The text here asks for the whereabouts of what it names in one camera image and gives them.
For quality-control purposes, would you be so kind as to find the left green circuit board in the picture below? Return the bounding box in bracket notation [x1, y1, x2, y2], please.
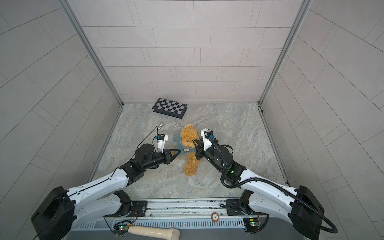
[113, 221, 132, 236]

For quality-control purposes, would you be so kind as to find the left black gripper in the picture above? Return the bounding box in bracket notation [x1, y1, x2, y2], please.
[141, 149, 181, 172]

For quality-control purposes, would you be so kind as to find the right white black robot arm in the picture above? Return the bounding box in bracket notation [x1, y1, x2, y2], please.
[193, 139, 325, 240]

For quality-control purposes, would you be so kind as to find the right green circuit board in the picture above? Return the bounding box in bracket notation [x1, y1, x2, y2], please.
[243, 219, 260, 234]

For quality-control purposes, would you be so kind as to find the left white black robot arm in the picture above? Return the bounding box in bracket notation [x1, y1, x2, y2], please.
[31, 144, 181, 240]

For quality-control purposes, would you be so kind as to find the round red white sticker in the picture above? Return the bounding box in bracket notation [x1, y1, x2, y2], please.
[211, 212, 220, 223]

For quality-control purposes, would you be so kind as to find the folded black white chessboard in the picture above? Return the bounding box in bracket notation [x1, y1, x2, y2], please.
[153, 98, 187, 119]

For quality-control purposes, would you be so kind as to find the aluminium mounting rail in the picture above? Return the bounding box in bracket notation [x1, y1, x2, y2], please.
[58, 196, 311, 222]

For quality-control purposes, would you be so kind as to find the beige wooden handle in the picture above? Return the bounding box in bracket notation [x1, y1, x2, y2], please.
[128, 226, 180, 240]

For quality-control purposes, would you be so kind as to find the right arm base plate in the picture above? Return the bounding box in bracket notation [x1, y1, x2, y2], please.
[225, 199, 248, 216]

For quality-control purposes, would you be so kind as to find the tan teddy bear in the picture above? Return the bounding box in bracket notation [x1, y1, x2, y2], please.
[181, 124, 200, 177]

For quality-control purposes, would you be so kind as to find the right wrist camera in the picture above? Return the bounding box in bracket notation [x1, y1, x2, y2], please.
[201, 129, 214, 151]

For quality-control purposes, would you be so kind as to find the right black corrugated cable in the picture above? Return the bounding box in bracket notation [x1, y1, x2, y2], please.
[209, 137, 339, 234]

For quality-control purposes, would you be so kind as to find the green circuit board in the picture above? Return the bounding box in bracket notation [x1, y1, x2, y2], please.
[113, 221, 132, 236]
[243, 219, 260, 234]

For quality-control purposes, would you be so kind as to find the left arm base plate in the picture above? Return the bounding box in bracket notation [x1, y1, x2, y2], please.
[118, 201, 148, 218]

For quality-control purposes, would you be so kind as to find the left black camera cable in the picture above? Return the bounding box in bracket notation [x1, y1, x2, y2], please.
[131, 125, 159, 157]

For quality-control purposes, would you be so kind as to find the grey-green teddy sweater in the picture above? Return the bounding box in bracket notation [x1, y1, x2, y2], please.
[173, 134, 196, 157]

